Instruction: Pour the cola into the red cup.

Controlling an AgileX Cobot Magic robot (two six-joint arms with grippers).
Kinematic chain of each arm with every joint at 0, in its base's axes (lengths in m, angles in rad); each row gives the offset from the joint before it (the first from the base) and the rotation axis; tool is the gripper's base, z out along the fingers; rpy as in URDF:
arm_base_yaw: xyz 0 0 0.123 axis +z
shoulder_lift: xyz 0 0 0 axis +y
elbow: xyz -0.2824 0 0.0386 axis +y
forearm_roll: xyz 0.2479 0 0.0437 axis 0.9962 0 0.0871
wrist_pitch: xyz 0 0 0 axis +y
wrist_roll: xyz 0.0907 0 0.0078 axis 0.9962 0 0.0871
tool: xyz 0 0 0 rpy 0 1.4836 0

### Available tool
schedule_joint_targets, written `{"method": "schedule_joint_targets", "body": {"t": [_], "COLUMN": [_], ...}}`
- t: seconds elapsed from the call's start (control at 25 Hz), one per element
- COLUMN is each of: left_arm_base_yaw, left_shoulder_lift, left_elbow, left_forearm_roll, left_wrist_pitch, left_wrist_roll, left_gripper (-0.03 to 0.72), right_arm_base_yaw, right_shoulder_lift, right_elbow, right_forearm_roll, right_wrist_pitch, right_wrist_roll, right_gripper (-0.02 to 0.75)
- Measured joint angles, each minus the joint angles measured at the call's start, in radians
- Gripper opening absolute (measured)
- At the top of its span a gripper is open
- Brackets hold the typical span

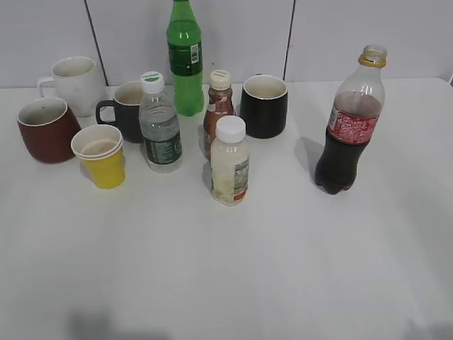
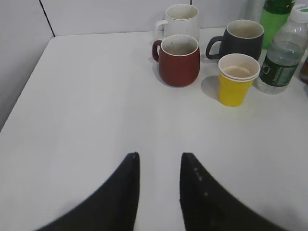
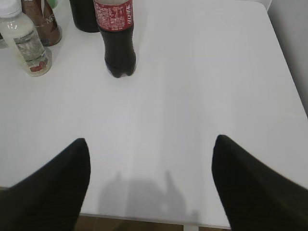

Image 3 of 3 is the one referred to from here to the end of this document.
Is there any cola bottle red label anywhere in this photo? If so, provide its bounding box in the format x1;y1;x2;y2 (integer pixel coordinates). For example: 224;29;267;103
93;0;136;78

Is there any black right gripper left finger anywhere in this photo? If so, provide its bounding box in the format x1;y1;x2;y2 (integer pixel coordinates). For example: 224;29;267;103
0;138;90;231

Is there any white milky drink bottle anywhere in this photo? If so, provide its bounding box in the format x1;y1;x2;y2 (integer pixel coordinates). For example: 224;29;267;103
0;0;51;77

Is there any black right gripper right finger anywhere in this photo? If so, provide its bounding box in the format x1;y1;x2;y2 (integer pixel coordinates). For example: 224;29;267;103
211;135;308;231

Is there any brown coffee drink bottle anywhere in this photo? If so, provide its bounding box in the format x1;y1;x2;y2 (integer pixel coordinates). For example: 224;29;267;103
21;0;61;47

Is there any black mug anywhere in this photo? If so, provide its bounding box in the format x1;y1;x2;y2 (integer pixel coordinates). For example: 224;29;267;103
70;0;99;33

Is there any green soda bottle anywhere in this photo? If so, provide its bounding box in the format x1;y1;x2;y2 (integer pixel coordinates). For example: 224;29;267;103
48;0;58;9

